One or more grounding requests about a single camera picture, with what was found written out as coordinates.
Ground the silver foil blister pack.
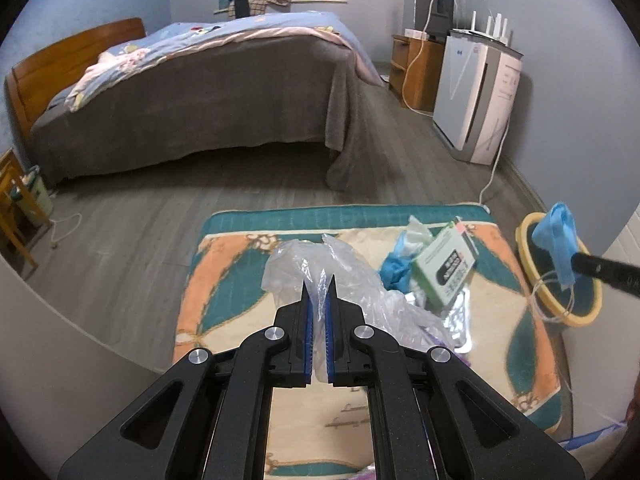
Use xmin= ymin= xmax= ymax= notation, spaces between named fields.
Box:
xmin=439 ymin=284 xmax=476 ymax=352

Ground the black flat monitor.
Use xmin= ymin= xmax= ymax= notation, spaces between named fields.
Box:
xmin=414 ymin=0 xmax=457 ymax=39

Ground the printed teal orange blanket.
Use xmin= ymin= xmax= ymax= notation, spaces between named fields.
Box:
xmin=172 ymin=202 xmax=563 ymax=479

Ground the white router with antennas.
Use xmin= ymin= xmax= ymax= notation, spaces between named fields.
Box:
xmin=452 ymin=10 xmax=514 ymax=50

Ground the bed with grey blanket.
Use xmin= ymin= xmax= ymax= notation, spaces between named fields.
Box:
xmin=29 ymin=29 xmax=387 ymax=192

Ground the yellow rimmed teal bin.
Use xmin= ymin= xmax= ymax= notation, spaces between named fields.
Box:
xmin=516 ymin=212 xmax=603 ymax=329

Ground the blue floral quilt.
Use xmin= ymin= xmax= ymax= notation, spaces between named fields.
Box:
xmin=65 ymin=10 xmax=385 ymax=112

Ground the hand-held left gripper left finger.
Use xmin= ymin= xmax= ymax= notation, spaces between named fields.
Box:
xmin=57 ymin=280 xmax=316 ymax=480

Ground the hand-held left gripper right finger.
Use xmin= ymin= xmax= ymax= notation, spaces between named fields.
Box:
xmin=324 ymin=275 xmax=586 ymax=480

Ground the clear plastic bag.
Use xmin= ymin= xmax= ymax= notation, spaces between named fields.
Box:
xmin=262 ymin=234 xmax=458 ymax=356

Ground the white purifier cable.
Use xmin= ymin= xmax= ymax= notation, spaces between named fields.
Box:
xmin=479 ymin=105 xmax=512 ymax=207

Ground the wooden bed headboard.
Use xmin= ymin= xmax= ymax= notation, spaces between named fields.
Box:
xmin=5 ymin=17 xmax=147 ymax=147

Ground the green and white box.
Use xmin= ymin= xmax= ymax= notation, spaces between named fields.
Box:
xmin=412 ymin=217 xmax=479 ymax=308

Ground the white crumpled tissue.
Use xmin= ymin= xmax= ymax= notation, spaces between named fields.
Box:
xmin=400 ymin=215 xmax=437 ymax=257

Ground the wooden cabinet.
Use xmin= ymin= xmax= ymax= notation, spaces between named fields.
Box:
xmin=390 ymin=34 xmax=447 ymax=114

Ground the white floor cable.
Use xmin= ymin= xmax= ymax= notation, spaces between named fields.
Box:
xmin=49 ymin=211 xmax=84 ymax=249

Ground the white air purifier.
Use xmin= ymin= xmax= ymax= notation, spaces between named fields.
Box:
xmin=432 ymin=30 xmax=524 ymax=166

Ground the blue crumpled glove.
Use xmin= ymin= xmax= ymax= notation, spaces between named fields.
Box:
xmin=379 ymin=244 xmax=417 ymax=293

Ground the white monitor cable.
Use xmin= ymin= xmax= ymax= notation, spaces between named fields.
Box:
xmin=400 ymin=0 xmax=443 ymax=117

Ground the blue striped cloth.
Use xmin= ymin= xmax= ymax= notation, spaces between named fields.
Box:
xmin=559 ymin=421 xmax=632 ymax=452

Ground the blue face mask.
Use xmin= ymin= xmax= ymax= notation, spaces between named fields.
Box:
xmin=531 ymin=202 xmax=581 ymax=322

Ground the green bucket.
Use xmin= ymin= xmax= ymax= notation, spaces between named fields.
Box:
xmin=14 ymin=165 xmax=55 ymax=227

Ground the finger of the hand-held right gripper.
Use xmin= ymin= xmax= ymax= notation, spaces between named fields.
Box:
xmin=570 ymin=251 xmax=640 ymax=301

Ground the wooden chair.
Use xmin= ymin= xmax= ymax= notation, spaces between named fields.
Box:
xmin=0 ymin=149 xmax=39 ymax=282

